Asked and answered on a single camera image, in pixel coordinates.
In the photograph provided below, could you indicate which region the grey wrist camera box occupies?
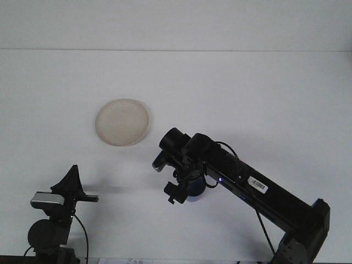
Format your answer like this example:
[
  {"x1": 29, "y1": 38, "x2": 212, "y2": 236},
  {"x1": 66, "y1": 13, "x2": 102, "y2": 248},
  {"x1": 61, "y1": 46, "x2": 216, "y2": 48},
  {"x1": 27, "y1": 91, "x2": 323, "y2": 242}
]
[
  {"x1": 152, "y1": 155, "x2": 167, "y2": 173},
  {"x1": 30, "y1": 192, "x2": 65, "y2": 209}
]

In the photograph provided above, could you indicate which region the pale round plate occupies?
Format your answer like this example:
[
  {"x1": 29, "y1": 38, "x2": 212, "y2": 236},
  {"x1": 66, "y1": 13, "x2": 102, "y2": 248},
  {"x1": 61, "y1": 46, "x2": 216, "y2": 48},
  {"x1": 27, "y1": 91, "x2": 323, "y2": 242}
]
[{"x1": 95, "y1": 98, "x2": 151, "y2": 147}]

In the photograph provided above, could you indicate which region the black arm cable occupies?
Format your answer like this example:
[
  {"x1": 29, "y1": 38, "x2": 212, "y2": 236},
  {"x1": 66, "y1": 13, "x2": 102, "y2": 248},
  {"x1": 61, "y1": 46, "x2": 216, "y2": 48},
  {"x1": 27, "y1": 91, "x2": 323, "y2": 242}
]
[
  {"x1": 71, "y1": 213, "x2": 90, "y2": 261},
  {"x1": 213, "y1": 141, "x2": 277, "y2": 258}
]

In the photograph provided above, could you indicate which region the pale blue cup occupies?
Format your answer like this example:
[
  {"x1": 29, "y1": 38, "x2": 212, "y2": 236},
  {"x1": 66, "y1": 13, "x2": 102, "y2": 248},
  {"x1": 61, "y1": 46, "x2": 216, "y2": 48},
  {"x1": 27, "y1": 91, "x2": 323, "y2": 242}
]
[{"x1": 186, "y1": 175, "x2": 207, "y2": 197}]

